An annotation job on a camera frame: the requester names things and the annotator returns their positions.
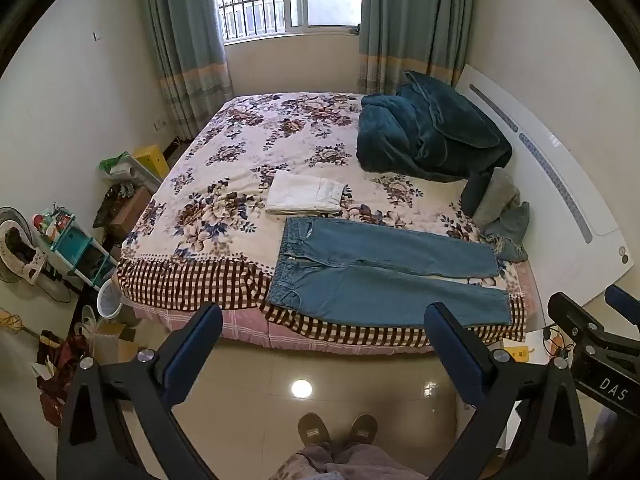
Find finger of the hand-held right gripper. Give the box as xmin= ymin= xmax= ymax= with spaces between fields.
xmin=546 ymin=292 xmax=610 ymax=348
xmin=605 ymin=284 xmax=640 ymax=317

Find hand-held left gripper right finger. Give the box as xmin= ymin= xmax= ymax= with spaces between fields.
xmin=423 ymin=302 xmax=588 ymax=480

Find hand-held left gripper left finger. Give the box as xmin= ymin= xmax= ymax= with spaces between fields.
xmin=56 ymin=302 xmax=224 ymax=480

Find blue denim pants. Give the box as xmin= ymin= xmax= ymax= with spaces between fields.
xmin=265 ymin=216 xmax=512 ymax=329

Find folded white pants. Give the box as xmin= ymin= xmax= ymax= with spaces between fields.
xmin=265 ymin=170 xmax=347 ymax=216

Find white nightstand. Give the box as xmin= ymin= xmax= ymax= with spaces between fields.
xmin=499 ymin=329 xmax=572 ymax=461

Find white waste basket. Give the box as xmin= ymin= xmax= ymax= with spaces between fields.
xmin=97 ymin=280 xmax=124 ymax=319

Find crumpled denim garment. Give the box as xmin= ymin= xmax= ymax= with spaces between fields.
xmin=482 ymin=201 xmax=531 ymax=264

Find brown slipper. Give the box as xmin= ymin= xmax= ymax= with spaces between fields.
xmin=298 ymin=413 xmax=331 ymax=446
xmin=347 ymin=413 xmax=379 ymax=446

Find red cloth pile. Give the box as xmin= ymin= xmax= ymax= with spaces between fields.
xmin=34 ymin=330 xmax=92 ymax=427

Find grey pillow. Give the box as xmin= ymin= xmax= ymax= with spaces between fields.
xmin=472 ymin=167 xmax=522 ymax=229

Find cardboard box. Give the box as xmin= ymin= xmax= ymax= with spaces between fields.
xmin=107 ymin=187 xmax=154 ymax=242

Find white headboard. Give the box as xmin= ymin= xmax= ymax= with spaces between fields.
xmin=457 ymin=64 xmax=633 ymax=322

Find teal storage cart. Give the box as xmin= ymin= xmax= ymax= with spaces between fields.
xmin=32 ymin=204 xmax=119 ymax=292

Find person's legs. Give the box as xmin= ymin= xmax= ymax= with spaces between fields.
xmin=272 ymin=442 xmax=432 ymax=480

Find dark blue pillow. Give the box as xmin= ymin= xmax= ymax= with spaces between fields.
xmin=461 ymin=172 xmax=494 ymax=217

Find dark patterned cloth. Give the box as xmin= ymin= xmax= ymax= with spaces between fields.
xmin=92 ymin=182 xmax=137 ymax=229

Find yellow box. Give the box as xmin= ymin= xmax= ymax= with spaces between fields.
xmin=132 ymin=145 xmax=169 ymax=179

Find green white plastic bag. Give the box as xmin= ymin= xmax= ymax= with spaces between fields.
xmin=99 ymin=151 xmax=135 ymax=180

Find white standing fan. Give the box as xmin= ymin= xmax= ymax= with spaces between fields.
xmin=0 ymin=206 xmax=47 ymax=287

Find teal fleece blanket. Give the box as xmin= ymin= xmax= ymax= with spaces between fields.
xmin=356 ymin=71 xmax=514 ymax=184

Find teal striped curtain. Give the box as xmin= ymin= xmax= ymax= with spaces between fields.
xmin=356 ymin=0 xmax=475 ymax=96
xmin=136 ymin=0 xmax=235 ymax=142

